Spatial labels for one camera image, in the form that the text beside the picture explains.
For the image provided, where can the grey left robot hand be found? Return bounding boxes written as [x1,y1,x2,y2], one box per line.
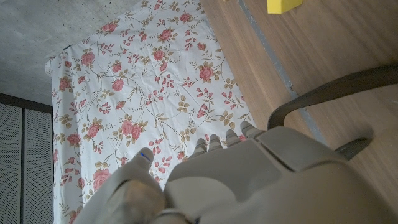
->
[74,120,398,224]

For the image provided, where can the dark brown leather belt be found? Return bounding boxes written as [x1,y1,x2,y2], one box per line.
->
[267,63,398,161]

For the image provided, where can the floral backdrop cloth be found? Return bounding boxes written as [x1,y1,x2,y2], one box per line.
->
[45,0,259,224]

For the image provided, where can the small yellow block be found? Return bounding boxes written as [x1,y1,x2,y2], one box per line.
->
[267,0,304,15]

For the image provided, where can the perforated metal panel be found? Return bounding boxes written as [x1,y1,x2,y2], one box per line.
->
[0,92,54,224]

